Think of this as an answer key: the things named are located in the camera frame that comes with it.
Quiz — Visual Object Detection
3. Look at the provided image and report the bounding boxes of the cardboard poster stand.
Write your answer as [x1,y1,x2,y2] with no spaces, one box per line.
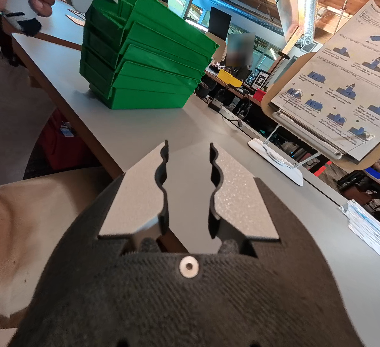
[248,0,380,187]

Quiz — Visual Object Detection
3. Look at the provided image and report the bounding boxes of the black display panel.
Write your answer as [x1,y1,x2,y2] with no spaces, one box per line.
[209,6,232,41]

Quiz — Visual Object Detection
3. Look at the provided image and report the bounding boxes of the red container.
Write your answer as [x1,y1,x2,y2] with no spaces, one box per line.
[37,109,100,172]

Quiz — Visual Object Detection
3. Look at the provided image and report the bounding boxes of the white printed papers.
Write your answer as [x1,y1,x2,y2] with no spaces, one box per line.
[340,199,380,256]

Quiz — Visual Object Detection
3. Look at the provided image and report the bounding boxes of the yellow plastic bin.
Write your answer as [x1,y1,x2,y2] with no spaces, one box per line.
[218,69,242,87]

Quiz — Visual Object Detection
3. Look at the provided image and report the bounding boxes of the black-white marker sign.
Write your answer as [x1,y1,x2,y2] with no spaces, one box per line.
[252,71,270,90]

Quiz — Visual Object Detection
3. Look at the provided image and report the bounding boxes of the instruction poster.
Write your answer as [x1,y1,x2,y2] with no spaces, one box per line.
[271,0,380,161]

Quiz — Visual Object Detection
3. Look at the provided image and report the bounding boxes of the person's beige trousers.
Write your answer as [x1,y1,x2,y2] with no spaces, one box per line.
[0,167,122,331]

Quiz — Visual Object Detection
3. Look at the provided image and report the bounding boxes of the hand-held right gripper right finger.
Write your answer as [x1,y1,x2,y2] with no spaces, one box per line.
[209,142,281,242]

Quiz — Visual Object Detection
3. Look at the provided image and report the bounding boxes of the silver rectangular air duct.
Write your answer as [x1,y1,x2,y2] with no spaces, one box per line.
[267,0,307,43]

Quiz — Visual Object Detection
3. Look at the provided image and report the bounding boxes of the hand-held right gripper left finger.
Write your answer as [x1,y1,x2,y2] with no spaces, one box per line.
[98,140,170,249]

